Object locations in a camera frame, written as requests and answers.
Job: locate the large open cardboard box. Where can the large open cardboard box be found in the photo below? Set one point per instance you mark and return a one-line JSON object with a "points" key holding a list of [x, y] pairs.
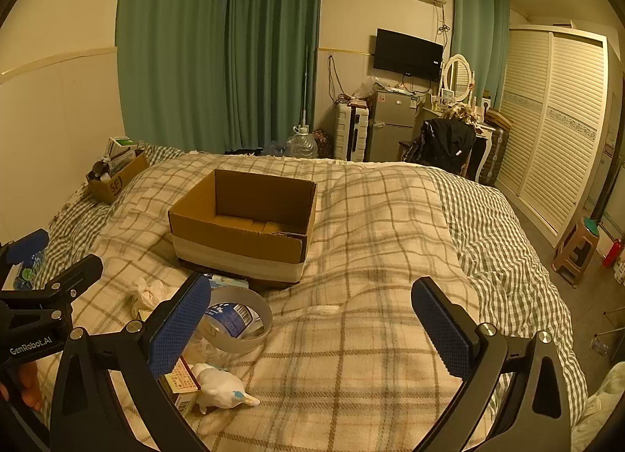
{"points": [[234, 243]]}

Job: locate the wide tape roll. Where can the wide tape roll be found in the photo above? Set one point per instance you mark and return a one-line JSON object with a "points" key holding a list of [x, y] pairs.
{"points": [[229, 345]]}

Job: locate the person's left hand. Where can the person's left hand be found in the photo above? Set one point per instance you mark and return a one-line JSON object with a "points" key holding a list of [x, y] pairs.
{"points": [[23, 383]]}

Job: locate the small red yellow box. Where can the small red yellow box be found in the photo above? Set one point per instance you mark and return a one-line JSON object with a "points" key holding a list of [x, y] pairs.
{"points": [[181, 378]]}

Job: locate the dark patterned bag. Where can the dark patterned bag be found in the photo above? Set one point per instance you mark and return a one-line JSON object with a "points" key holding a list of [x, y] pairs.
{"points": [[323, 142]]}

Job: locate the crumpled white tissue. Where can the crumpled white tissue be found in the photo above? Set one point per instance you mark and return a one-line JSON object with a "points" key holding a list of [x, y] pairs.
{"points": [[151, 292]]}

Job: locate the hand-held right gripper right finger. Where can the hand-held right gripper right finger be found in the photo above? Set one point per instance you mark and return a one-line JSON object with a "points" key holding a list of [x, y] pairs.
{"points": [[444, 330]]}

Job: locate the small cardboard box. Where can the small cardboard box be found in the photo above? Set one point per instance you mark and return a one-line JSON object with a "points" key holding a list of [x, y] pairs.
{"points": [[114, 183]]}

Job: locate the white and green carton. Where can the white and green carton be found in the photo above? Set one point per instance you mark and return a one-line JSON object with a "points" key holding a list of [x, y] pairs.
{"points": [[122, 145]]}

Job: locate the red fire extinguisher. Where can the red fire extinguisher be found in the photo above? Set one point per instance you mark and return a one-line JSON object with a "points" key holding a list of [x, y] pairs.
{"points": [[613, 252]]}

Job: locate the large water jug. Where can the large water jug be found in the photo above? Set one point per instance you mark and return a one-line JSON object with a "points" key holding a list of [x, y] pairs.
{"points": [[301, 145]]}

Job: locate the white louvered wardrobe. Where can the white louvered wardrobe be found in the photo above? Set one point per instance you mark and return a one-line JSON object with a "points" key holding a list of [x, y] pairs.
{"points": [[556, 129]]}

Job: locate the brown suitcase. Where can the brown suitcase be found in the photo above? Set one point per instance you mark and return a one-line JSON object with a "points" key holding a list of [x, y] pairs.
{"points": [[497, 151]]}

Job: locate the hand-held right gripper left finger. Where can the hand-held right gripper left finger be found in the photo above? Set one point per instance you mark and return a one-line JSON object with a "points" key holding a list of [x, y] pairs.
{"points": [[179, 327]]}

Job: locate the silver refrigerator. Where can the silver refrigerator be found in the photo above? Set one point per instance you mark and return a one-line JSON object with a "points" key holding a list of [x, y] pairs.
{"points": [[390, 125]]}

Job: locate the clear plastic bag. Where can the clear plastic bag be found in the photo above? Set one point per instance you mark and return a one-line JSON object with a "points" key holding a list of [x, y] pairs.
{"points": [[364, 88]]}

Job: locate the white ribbed suitcase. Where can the white ribbed suitcase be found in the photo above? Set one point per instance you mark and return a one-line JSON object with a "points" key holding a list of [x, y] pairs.
{"points": [[349, 132]]}

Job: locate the white animal figurine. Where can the white animal figurine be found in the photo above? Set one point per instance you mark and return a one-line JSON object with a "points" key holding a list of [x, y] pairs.
{"points": [[215, 386]]}

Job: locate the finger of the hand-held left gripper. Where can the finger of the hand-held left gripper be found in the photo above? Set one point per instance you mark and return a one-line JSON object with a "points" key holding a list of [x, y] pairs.
{"points": [[27, 243], [73, 276]]}

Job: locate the brown plastic stool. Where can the brown plastic stool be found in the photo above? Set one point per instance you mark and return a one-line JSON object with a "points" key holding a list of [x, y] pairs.
{"points": [[576, 252]]}

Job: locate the black jacket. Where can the black jacket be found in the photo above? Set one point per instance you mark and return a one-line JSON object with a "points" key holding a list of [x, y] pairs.
{"points": [[447, 142]]}

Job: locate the white pillow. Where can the white pillow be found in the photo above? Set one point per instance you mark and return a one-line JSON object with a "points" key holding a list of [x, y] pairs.
{"points": [[603, 413]]}

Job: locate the oval white vanity mirror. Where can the oval white vanity mirror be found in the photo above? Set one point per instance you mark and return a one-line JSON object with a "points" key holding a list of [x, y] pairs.
{"points": [[458, 73]]}

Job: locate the black wall television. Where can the black wall television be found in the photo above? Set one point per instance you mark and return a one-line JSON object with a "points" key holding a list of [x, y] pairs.
{"points": [[407, 54]]}

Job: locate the narrow green curtain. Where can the narrow green curtain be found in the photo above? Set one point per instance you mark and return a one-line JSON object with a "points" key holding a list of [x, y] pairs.
{"points": [[481, 42]]}

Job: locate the blue label plastic bottle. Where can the blue label plastic bottle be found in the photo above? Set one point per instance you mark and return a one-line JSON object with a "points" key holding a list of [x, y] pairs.
{"points": [[229, 317]]}

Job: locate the green label plastic bottle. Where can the green label plastic bottle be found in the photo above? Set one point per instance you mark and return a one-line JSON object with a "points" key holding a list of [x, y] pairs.
{"points": [[29, 269]]}

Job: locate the green gingham bed sheet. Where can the green gingham bed sheet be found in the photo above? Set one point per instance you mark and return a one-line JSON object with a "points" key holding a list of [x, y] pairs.
{"points": [[498, 247]]}

